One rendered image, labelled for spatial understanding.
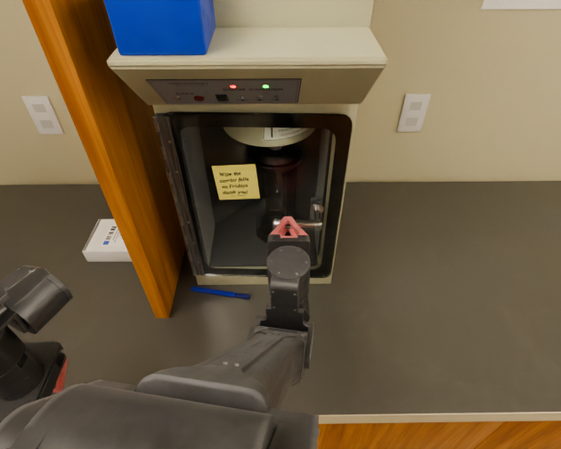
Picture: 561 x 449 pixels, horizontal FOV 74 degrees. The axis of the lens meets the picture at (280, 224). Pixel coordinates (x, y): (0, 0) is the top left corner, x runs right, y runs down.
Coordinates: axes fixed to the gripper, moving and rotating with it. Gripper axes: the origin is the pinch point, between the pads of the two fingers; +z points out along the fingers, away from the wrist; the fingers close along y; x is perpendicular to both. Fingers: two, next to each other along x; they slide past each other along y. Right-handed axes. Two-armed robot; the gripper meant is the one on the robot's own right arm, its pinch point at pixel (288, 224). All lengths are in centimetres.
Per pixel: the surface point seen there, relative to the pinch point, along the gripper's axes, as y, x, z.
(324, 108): 19.2, -5.6, 6.2
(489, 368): -26, -41, -15
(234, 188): 4.6, 9.6, 4.4
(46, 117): -4, 67, 48
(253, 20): 31.7, 4.9, 6.1
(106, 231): -22, 47, 20
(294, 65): 30.2, -0.3, -5.2
